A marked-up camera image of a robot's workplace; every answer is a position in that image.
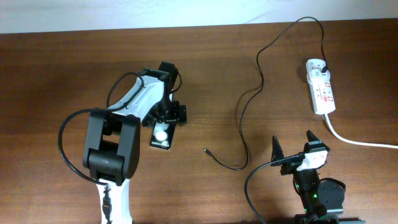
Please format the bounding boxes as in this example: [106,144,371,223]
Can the white power strip cord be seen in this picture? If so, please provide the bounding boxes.
[322,113,398,150]

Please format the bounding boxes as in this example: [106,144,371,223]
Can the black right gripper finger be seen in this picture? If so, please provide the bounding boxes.
[271,136,285,167]
[303,130,330,152]

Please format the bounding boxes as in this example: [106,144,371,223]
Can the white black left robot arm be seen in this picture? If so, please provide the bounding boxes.
[82,62,187,223]

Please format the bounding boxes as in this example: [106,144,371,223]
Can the white charger adapter plug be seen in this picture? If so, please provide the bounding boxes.
[305,58,328,73]

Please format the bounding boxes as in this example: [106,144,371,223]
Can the black Galaxy flip phone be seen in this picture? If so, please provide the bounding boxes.
[150,123,176,151]

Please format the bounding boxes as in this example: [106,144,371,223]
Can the white power strip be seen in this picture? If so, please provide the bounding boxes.
[307,72,336,115]

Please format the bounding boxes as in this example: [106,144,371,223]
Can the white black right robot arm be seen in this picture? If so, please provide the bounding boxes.
[271,130,346,223]

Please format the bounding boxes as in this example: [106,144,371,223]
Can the black charger cable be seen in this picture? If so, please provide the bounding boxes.
[203,16,328,171]

